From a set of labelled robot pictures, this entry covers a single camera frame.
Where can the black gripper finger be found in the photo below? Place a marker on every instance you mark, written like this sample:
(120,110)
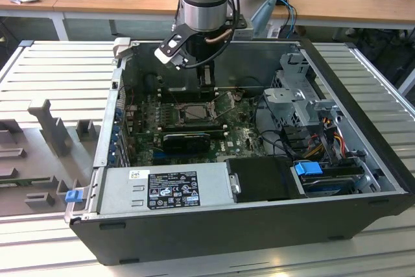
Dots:
(212,72)

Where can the thin metal locking lever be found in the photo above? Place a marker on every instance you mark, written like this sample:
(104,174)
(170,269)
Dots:
(175,100)

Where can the black RAM slot bank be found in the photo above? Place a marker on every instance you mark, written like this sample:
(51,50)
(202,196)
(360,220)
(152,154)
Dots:
(194,126)
(181,96)

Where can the CPU socket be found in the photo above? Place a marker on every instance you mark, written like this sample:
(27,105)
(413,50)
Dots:
(194,121)

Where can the round coin battery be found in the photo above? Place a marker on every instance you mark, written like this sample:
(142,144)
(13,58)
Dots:
(239,95)

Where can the green motherboard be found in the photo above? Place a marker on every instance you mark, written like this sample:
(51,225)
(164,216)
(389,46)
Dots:
(233,134)

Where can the silver metal drive cage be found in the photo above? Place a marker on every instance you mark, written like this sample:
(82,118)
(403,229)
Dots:
(282,95)

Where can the pale blue teach pendant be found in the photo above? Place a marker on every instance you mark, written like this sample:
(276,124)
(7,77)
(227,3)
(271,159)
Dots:
(264,14)

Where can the black graphics card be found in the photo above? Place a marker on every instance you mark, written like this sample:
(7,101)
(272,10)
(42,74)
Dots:
(184,143)

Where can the black plastic shroud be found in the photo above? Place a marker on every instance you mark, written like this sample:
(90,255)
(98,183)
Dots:
(262,179)

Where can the hard disk in blue carrier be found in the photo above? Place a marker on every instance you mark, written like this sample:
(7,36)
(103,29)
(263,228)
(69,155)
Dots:
(306,169)

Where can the grey power supply unit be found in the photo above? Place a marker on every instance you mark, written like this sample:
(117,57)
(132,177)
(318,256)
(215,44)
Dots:
(120,192)

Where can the dark grey PC case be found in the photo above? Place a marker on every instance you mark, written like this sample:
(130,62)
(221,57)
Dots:
(194,235)

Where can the blue plastic latch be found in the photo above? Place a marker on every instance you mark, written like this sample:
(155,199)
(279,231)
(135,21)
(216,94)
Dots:
(73,196)

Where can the grey parts rack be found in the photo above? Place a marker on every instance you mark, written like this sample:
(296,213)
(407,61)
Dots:
(39,160)

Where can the green RAM stick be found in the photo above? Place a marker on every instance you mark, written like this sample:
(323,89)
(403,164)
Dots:
(19,181)

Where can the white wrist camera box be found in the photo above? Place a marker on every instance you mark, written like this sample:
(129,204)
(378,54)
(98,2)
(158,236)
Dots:
(165,56)

